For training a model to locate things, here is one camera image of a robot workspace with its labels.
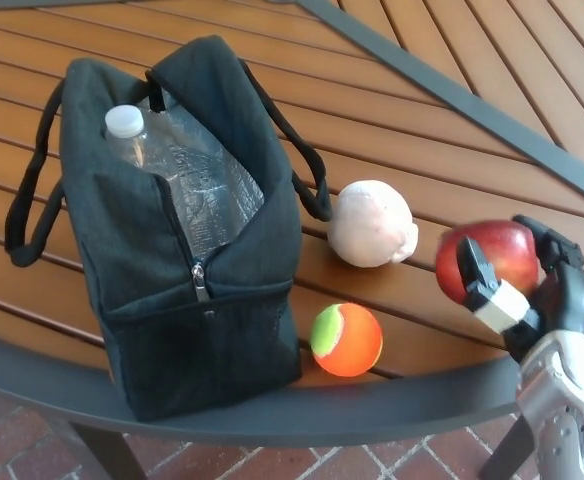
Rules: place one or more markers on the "dark grey insulated lunch bag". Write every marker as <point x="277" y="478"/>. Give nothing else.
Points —
<point x="122" y="235"/>

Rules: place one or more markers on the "red apple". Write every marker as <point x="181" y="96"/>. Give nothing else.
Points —
<point x="502" y="255"/>

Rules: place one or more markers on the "orange and green tennis ball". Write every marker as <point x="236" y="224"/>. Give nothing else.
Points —
<point x="354" y="345"/>

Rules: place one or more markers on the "clear plastic water bottle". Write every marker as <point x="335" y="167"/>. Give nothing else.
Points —
<point x="124" y="122"/>

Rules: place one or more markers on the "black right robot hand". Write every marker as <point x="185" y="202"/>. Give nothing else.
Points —
<point x="572" y="300"/>

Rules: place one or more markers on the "cream round soft toy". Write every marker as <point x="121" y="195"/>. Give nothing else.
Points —
<point x="369" y="225"/>

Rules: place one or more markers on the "dark metal table leg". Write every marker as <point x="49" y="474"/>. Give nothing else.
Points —
<point x="504" y="450"/>
<point x="109" y="457"/>

